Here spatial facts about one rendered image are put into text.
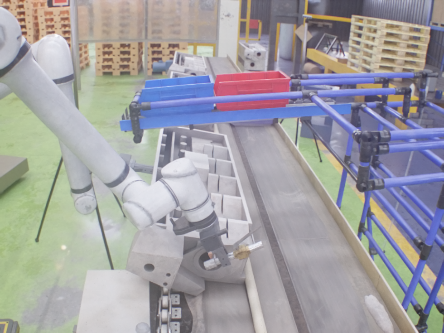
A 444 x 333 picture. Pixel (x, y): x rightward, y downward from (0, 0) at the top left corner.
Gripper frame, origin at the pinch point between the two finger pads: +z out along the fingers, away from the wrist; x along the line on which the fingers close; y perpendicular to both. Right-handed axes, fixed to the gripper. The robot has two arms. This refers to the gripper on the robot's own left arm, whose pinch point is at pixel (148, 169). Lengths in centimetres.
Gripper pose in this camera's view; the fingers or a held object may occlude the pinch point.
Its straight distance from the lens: 161.2
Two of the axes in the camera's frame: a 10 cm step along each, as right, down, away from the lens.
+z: 9.7, 1.6, 1.5
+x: -0.8, -4.1, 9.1
